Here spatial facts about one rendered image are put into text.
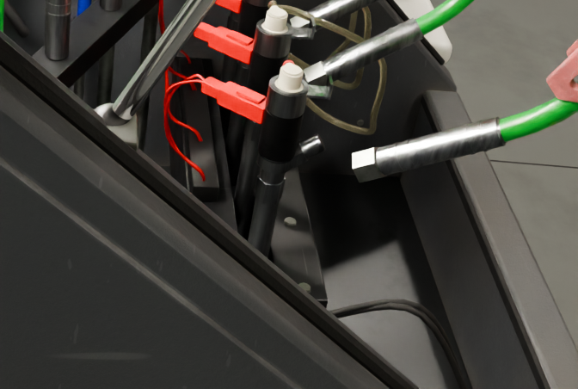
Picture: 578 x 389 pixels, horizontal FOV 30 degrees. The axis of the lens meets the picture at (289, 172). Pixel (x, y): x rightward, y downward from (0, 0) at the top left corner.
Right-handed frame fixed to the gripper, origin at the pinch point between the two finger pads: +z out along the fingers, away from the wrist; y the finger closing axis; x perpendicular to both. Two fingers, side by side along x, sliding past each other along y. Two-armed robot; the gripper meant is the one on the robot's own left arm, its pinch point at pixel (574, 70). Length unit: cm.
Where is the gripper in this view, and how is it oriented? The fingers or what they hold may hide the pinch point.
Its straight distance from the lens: 63.9
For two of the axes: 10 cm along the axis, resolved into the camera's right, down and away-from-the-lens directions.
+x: 5.7, 7.8, 2.5
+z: -6.2, 2.0, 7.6
